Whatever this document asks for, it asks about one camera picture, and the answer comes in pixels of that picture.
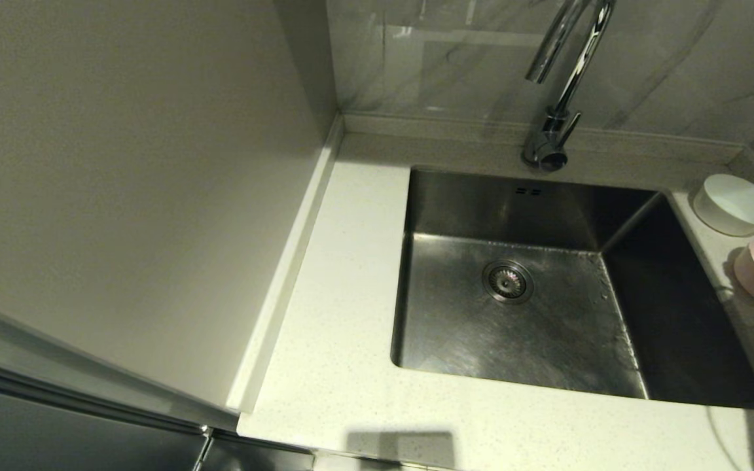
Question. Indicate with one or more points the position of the white plastic bowl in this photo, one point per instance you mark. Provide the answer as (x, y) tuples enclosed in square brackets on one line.
[(737, 204)]

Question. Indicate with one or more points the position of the stainless steel sink basin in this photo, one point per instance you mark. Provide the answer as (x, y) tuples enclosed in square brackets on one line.
[(455, 327)]

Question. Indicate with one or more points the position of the chrome gooseneck faucet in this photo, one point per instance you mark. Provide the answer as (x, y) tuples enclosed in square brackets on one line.
[(547, 152)]

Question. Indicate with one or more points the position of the dark steel appliance door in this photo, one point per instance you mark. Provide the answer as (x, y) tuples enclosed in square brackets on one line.
[(56, 432)]

